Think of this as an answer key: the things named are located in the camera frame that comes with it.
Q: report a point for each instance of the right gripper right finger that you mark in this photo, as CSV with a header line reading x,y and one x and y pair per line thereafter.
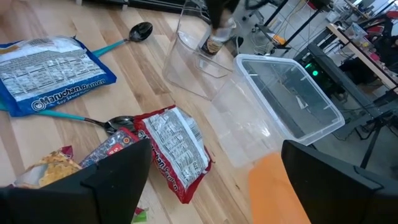
x,y
342,196

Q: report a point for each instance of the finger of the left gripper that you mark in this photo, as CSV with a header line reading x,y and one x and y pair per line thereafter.
x,y
216,12
229,9

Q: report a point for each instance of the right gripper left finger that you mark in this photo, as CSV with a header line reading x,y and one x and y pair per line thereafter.
x,y
62,202

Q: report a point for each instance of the gold-capped sesame jar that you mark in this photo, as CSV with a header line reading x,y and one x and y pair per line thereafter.
x,y
213,45

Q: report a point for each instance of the orange plate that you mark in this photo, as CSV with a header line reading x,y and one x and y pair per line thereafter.
x,y
270,193

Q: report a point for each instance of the red ramen packet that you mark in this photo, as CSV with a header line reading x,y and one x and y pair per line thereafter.
x,y
177,149

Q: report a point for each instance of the blue ramen packet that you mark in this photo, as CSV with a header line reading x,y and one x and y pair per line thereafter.
x,y
53,74

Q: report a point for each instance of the chili shrimp ramen packet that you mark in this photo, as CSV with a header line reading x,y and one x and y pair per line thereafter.
x,y
53,169

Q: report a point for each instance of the clear shallow plastic tray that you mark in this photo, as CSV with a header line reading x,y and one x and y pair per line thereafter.
x,y
186,62

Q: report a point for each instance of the black tripod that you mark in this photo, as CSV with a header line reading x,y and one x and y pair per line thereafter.
x,y
371,146

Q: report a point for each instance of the smoked paprika packet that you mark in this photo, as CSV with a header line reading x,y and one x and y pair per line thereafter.
x,y
109,146

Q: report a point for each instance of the clear deep plastic container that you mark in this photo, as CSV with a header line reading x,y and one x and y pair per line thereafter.
x,y
280,102

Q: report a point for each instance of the black computer green light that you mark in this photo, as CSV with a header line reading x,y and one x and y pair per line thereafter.
x,y
323,77

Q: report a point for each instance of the wooden desk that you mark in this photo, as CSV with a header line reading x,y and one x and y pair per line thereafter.
x,y
357,51

